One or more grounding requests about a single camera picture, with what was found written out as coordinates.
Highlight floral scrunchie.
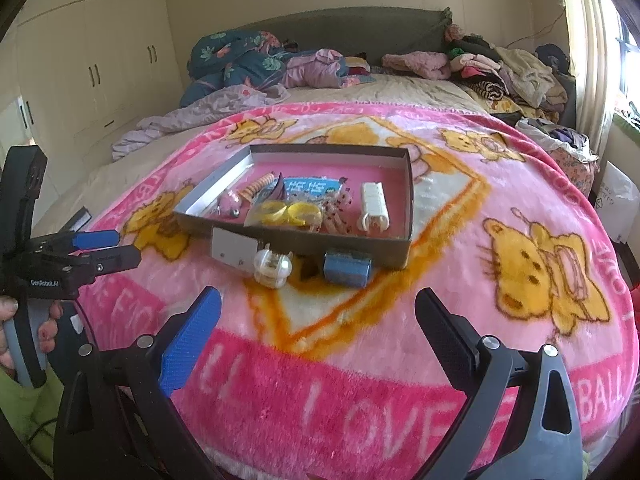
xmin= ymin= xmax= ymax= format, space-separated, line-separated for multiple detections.
xmin=320 ymin=187 xmax=357 ymax=235

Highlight brown hair clip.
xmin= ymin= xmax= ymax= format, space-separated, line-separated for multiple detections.
xmin=260 ymin=176 xmax=287 ymax=206

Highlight green cloth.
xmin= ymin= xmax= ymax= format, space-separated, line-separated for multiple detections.
xmin=0 ymin=365 xmax=66 ymax=466

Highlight white claw clip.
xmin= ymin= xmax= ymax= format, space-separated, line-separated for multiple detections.
xmin=357 ymin=181 xmax=391 ymax=233

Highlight lavender bed sheet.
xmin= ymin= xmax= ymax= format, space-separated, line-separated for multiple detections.
xmin=111 ymin=85 xmax=291 ymax=161

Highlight cream claw clip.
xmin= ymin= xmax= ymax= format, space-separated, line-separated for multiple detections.
xmin=252 ymin=247 xmax=293 ymax=290

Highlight person's left hand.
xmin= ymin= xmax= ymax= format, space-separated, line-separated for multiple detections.
xmin=0 ymin=295 xmax=64 ymax=376

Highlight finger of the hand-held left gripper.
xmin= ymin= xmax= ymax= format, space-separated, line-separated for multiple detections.
xmin=75 ymin=244 xmax=143 ymax=277
xmin=69 ymin=229 xmax=121 ymax=252

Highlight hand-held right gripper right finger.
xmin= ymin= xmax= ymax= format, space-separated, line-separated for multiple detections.
xmin=414 ymin=287 xmax=583 ymax=480

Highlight pink fuzzy hair clip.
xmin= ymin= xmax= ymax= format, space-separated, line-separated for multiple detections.
xmin=215 ymin=191 xmax=251 ymax=221

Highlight small dark blue box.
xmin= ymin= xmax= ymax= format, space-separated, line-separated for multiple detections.
xmin=322 ymin=250 xmax=373 ymax=289

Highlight pile of clothes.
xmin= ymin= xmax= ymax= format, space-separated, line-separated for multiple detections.
xmin=445 ymin=22 xmax=576 ymax=123

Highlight shallow cardboard box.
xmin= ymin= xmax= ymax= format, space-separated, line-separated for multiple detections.
xmin=173 ymin=144 xmax=415 ymax=268

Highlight cream curtain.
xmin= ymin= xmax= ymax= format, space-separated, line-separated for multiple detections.
xmin=555 ymin=0 xmax=621 ymax=161

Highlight windowsill clutter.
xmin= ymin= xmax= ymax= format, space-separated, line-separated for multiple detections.
xmin=612 ymin=105 xmax=640 ymax=146

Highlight beige spiral hair tie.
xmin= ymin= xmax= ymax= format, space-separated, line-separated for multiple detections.
xmin=243 ymin=172 xmax=276 ymax=201

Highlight grey headboard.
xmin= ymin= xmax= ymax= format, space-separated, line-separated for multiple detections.
xmin=232 ymin=6 xmax=453 ymax=58

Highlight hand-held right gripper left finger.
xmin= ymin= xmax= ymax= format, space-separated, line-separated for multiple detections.
xmin=52 ymin=286 xmax=223 ymax=480

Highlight yellow plastic packet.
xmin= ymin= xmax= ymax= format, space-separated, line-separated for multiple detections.
xmin=245 ymin=199 xmax=323 ymax=233

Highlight dark blue floral quilt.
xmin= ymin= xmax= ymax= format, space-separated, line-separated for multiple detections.
xmin=180 ymin=30 xmax=291 ymax=108

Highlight bed with beige sheet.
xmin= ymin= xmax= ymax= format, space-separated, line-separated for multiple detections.
xmin=30 ymin=74 xmax=496 ymax=231

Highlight pink printed blanket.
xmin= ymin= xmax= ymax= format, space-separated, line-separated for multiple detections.
xmin=75 ymin=102 xmax=640 ymax=480

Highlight pink fluffy garment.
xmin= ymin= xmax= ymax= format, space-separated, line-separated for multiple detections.
xmin=382 ymin=51 xmax=453 ymax=81

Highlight pink purple clothes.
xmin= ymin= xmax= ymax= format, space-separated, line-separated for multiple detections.
xmin=282 ymin=49 xmax=373 ymax=90

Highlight patterned fabric bundle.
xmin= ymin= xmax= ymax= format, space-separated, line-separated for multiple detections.
xmin=520 ymin=117 xmax=601 ymax=196

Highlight cream wardrobe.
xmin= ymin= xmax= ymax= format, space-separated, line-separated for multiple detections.
xmin=0 ymin=0 xmax=183 ymax=186

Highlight white bag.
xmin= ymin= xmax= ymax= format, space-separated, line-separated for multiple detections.
xmin=592 ymin=160 xmax=636 ymax=243

